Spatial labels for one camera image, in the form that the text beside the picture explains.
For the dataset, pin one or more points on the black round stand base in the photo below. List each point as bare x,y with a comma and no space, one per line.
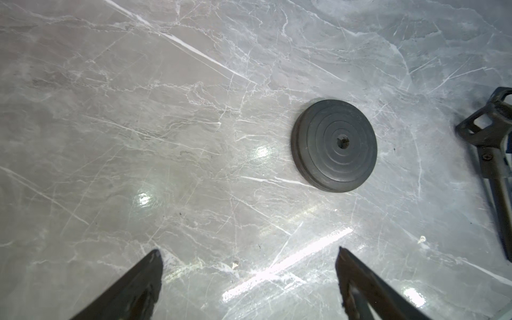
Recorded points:
334,146

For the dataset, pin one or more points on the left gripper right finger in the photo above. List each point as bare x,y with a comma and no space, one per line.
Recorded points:
363,292

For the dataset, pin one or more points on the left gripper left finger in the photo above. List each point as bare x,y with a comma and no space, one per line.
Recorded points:
133,296

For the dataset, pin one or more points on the black mic clip pole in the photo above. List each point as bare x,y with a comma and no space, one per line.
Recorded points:
488,129

